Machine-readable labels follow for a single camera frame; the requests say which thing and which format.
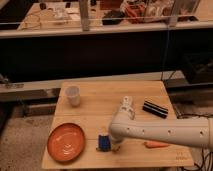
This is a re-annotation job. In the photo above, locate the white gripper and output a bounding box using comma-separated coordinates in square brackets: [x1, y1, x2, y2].
[97, 135, 124, 152]

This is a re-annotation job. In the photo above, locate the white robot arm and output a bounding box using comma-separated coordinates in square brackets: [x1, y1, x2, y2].
[97, 96, 213, 152]

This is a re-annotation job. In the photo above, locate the orange ceramic bowl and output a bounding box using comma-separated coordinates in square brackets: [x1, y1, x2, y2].
[47, 123, 85, 162]

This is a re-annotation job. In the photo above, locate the wooden table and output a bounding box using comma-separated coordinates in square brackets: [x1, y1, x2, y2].
[42, 81, 193, 170]

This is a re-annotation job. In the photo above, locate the orange carrot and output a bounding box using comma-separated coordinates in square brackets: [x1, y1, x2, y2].
[144, 141, 169, 148]

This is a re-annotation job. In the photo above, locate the black striped block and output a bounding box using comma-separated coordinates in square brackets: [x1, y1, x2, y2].
[142, 101, 168, 119]

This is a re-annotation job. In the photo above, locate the white plastic cup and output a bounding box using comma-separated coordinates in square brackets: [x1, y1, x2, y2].
[65, 86, 80, 107]

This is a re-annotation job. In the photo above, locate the black box at right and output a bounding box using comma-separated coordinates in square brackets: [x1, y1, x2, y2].
[181, 52, 213, 84]

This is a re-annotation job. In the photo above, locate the black bag on bench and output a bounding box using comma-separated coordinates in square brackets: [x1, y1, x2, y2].
[102, 10, 125, 25]

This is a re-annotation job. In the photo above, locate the grey metal post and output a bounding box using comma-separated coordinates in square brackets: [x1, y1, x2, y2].
[79, 0, 90, 31]

